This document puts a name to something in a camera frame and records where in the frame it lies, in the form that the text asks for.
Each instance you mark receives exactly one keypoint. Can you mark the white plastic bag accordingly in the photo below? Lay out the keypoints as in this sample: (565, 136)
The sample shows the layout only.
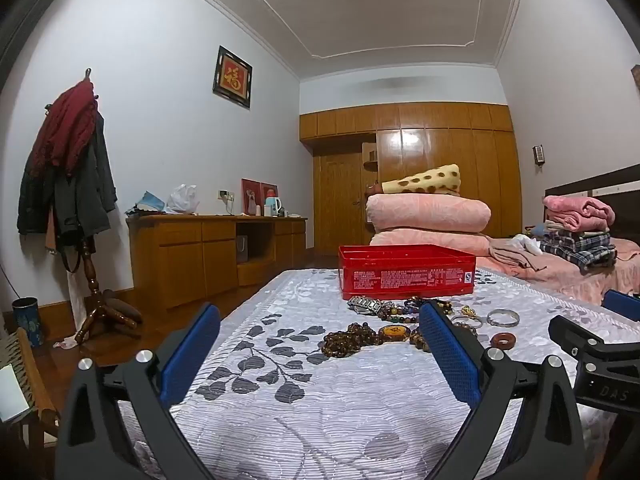
(182, 200)

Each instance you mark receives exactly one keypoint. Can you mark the folded plaid shirt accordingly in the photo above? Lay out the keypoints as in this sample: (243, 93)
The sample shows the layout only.
(580, 250)

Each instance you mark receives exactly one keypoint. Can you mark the dark red scarf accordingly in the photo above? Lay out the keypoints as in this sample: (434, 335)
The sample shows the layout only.
(67, 130)

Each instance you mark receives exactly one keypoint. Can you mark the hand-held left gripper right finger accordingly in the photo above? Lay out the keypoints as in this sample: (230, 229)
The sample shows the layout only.
(450, 355)

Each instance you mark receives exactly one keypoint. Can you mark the gold pendant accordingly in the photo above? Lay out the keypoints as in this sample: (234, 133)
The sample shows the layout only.
(468, 311)

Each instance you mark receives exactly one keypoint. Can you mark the wooden chair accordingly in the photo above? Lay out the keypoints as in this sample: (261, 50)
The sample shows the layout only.
(35, 385)

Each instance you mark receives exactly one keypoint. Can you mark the round amber pendant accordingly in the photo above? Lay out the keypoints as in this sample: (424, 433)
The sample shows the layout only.
(394, 333)

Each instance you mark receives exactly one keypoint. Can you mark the framed red wall picture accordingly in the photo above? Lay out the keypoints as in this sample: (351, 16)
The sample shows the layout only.
(232, 77)

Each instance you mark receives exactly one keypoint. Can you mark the white cloth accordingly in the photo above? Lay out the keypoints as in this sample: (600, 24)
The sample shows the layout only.
(522, 242)

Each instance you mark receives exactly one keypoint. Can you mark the wooden coat rack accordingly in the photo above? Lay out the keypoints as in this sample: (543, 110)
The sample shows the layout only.
(95, 285)

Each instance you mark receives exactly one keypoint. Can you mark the folded pink towel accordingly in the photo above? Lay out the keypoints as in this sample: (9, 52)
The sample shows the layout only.
(580, 212)

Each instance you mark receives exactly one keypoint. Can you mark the grey paper bag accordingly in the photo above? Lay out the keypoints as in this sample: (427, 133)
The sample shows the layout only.
(242, 250)

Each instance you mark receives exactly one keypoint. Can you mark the light blue kettle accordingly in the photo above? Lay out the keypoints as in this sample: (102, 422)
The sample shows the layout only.
(272, 206)

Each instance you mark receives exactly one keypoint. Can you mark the giraffe print pillow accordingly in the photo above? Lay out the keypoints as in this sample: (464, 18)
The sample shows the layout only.
(425, 180)

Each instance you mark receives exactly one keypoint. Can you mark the folded pink blanket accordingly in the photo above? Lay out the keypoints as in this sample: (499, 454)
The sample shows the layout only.
(430, 212)
(430, 244)

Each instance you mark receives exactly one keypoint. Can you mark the grey floral quilted bedspread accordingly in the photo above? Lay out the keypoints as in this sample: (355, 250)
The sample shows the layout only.
(300, 410)

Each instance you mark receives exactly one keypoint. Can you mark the silver bangle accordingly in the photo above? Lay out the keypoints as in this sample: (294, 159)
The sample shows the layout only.
(489, 318)

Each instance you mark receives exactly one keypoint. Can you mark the silver metal watch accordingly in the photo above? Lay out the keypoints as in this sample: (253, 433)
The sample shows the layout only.
(362, 305)

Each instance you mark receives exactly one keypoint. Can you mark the beige folded cloth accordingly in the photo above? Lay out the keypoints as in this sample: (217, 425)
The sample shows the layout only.
(510, 255)

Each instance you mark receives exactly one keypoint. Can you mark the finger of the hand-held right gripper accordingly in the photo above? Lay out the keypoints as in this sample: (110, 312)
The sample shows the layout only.
(624, 306)
(575, 334)

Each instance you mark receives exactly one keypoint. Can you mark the dark wooden headboard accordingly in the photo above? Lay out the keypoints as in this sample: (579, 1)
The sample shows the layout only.
(620, 192)

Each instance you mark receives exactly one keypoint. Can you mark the red tin box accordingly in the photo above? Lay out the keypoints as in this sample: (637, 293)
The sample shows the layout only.
(400, 275)

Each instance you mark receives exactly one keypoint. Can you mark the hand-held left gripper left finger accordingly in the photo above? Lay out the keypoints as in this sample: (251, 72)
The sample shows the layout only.
(190, 355)

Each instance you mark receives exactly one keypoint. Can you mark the dark hanging jackets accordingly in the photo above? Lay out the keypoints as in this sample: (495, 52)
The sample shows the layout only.
(85, 195)

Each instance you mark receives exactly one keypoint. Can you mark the pink bed sheet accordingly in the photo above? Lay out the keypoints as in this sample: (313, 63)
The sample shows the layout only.
(565, 272)

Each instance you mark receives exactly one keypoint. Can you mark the blue bucket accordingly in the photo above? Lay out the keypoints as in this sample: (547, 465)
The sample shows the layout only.
(27, 322)

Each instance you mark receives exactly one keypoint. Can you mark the stack of pink pillows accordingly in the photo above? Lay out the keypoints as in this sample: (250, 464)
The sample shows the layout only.
(440, 160)

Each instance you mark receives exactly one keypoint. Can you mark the wooden sideboard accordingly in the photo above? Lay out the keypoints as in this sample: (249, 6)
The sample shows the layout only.
(180, 260)

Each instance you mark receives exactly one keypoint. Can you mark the blue cloth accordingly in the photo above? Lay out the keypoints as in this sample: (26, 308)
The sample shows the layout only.
(147, 204)

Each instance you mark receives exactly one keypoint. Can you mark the wall socket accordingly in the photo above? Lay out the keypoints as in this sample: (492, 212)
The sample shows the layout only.
(226, 195)

